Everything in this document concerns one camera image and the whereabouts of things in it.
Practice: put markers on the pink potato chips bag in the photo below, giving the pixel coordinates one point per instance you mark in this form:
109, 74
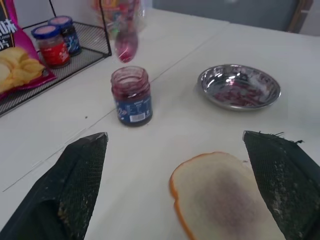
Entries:
18, 55

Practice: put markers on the white bread slice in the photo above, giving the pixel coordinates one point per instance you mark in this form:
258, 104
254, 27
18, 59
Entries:
220, 200

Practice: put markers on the colourful snack packet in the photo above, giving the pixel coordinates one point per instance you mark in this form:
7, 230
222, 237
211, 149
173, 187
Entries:
112, 15

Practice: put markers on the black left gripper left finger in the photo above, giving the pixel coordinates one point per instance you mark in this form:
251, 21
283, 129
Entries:
62, 190

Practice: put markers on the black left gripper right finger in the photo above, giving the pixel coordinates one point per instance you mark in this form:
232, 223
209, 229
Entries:
287, 185

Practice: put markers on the red label jam jar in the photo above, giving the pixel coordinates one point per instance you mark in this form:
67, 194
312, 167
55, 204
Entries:
52, 47

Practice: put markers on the round steel bowl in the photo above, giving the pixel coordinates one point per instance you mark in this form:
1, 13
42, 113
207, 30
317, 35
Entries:
238, 86

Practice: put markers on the open blueberry jam jar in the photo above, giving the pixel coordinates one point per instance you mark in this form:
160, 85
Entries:
132, 96

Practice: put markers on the blue label jam jar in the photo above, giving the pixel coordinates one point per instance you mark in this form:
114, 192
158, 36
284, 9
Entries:
67, 35

